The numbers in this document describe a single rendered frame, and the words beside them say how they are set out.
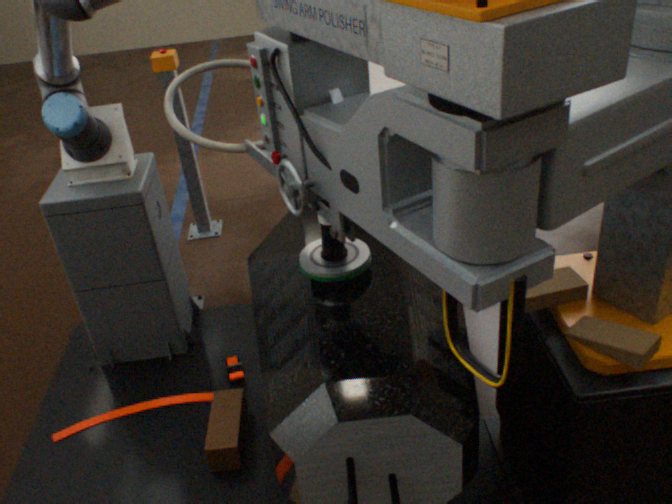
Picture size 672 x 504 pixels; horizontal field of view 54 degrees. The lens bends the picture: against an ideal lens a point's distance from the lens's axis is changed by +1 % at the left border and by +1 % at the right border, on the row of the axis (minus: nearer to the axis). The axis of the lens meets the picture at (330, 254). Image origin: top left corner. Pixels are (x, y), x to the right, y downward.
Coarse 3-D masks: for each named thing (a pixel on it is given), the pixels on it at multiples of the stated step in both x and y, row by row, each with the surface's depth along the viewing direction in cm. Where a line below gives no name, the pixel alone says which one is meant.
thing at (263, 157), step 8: (248, 144) 213; (248, 152) 216; (256, 152) 208; (264, 152) 205; (256, 160) 211; (264, 160) 204; (272, 160) 200; (272, 168) 200; (320, 200) 176; (312, 208) 179; (320, 208) 177; (328, 208) 172; (328, 216) 174; (352, 224) 164; (336, 232) 165; (352, 232) 164; (352, 240) 166
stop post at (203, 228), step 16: (160, 64) 339; (176, 64) 342; (176, 96) 350; (176, 112) 355; (176, 144) 364; (192, 144) 370; (192, 160) 370; (192, 176) 375; (192, 192) 380; (192, 208) 386; (208, 208) 394; (192, 224) 405; (208, 224) 392; (192, 240) 390
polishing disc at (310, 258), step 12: (348, 240) 202; (312, 252) 197; (360, 252) 195; (312, 264) 192; (324, 264) 191; (336, 264) 190; (348, 264) 190; (360, 264) 189; (324, 276) 187; (336, 276) 187
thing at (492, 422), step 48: (528, 336) 188; (528, 384) 197; (576, 384) 160; (624, 384) 158; (528, 432) 204; (576, 432) 163; (624, 432) 165; (528, 480) 208; (576, 480) 173; (624, 480) 175
